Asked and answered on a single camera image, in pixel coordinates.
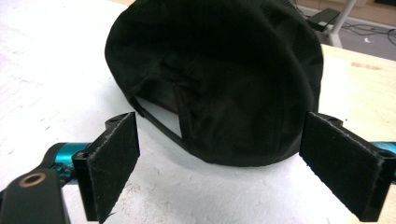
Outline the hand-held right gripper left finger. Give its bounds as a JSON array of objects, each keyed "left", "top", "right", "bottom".
[{"left": 72, "top": 111, "right": 141, "bottom": 224}]

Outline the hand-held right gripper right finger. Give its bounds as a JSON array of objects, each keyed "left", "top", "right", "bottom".
[{"left": 299, "top": 111, "right": 396, "bottom": 223}]

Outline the black baseball cap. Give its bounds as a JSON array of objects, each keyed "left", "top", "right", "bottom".
[{"left": 104, "top": 0, "right": 325, "bottom": 167}]

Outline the white metal stand leg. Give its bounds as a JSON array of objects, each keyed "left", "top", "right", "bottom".
[{"left": 323, "top": 0, "right": 358, "bottom": 49}]

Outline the black power adapter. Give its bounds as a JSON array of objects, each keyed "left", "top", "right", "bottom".
[{"left": 307, "top": 7, "right": 341, "bottom": 32}]

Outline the black cable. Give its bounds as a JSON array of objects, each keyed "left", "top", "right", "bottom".
[{"left": 341, "top": 21, "right": 396, "bottom": 47}]

